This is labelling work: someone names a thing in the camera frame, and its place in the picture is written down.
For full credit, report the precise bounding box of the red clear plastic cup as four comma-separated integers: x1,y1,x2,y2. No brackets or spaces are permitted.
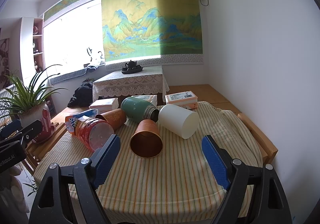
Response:
74,116,114,151

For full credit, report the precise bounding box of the orange paper cup rear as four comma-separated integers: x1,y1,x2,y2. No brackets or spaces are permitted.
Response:
95,109,126,131

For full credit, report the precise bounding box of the orange paper cup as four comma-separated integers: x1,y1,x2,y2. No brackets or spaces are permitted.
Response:
95,109,126,131
130,119,163,158

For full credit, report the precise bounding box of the orange paper cup front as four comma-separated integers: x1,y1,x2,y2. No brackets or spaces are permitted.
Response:
130,119,163,158

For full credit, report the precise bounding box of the wooden slat plant stand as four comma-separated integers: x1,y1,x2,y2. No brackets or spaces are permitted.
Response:
22,123,67,176

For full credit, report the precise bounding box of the potted spider plant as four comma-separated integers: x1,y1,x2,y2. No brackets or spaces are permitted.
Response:
1,69,60,144

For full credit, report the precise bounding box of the blue orange drink can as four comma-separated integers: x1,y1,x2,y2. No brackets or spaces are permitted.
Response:
65,109,98,135

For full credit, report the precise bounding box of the striped tablecloth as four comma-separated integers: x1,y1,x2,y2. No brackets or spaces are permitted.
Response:
33,101,264,224

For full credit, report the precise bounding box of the tissue pack left white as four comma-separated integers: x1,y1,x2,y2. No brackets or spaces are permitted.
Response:
89,98,119,113

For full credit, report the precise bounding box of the black bag on floor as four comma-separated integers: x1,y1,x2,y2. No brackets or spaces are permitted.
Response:
67,82,93,108

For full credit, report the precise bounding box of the green thermos bottle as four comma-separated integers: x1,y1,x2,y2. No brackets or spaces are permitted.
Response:
120,97,159,123

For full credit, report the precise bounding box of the tissue pack right orange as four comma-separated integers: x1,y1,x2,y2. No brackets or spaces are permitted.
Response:
165,91,198,110

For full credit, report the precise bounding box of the white pink bookshelf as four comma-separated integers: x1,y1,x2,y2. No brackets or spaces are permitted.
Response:
20,17,46,85

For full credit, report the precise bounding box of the tissue pack middle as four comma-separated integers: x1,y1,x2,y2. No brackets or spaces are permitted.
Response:
133,95,157,106

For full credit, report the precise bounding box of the lace covered side table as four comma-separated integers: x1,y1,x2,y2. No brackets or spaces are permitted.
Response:
92,66,169,101

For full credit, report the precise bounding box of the black teapot on tray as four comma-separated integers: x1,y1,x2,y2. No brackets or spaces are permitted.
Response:
121,60,143,75

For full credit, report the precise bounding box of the landscape painting blind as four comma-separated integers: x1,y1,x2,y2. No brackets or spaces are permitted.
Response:
101,0,203,64

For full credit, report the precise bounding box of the ink painting wall scroll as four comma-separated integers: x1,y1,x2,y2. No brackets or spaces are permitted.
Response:
0,38,9,89

